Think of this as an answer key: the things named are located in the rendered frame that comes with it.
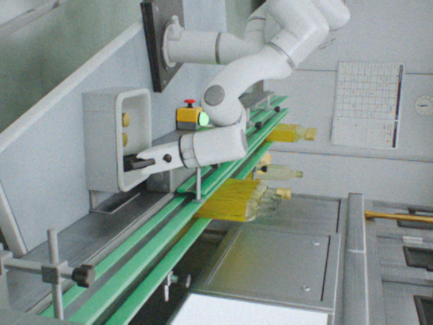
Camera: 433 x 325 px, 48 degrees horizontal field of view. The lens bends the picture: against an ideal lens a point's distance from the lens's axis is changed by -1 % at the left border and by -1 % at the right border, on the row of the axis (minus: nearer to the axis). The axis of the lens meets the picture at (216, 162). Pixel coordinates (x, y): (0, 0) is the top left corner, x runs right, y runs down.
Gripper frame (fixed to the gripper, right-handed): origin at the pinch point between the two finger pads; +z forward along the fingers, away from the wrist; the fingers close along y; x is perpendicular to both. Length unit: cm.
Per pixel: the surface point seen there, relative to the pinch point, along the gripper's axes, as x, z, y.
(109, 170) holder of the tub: -0.3, 1.9, -3.9
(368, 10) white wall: 56, -100, 610
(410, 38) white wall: 7, -147, 609
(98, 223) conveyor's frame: -10.5, 5.0, -9.2
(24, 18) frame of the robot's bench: 49, 50, 54
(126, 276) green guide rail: -16.0, -8.5, -27.5
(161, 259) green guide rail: -22.6, -4.6, -3.4
